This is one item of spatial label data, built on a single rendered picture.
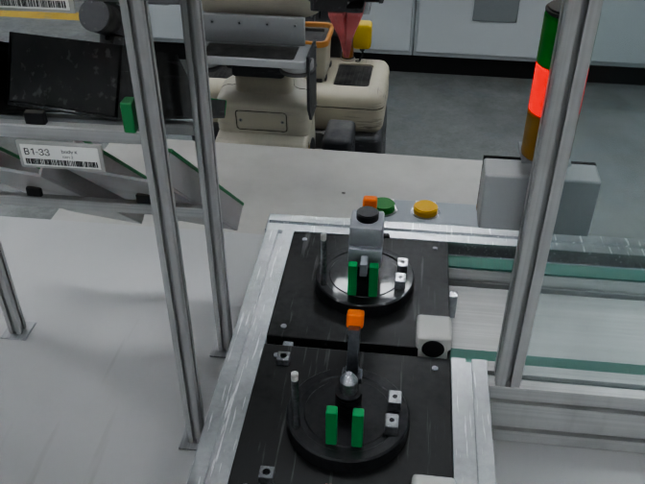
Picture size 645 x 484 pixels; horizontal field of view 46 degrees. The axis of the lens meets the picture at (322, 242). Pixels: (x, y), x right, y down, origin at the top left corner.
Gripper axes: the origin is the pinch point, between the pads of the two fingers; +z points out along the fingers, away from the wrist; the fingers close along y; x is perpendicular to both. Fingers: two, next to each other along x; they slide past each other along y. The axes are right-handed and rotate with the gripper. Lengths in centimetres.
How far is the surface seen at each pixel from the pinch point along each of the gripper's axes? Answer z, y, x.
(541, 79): -10.0, 22.2, -33.3
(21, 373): 38, -43, -31
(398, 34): 94, 0, 285
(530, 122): -5.1, 21.8, -32.7
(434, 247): 27.0, 14.5, -8.8
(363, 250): 19.1, 4.6, -22.3
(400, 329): 27.7, 10.2, -27.8
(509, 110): 117, 57, 247
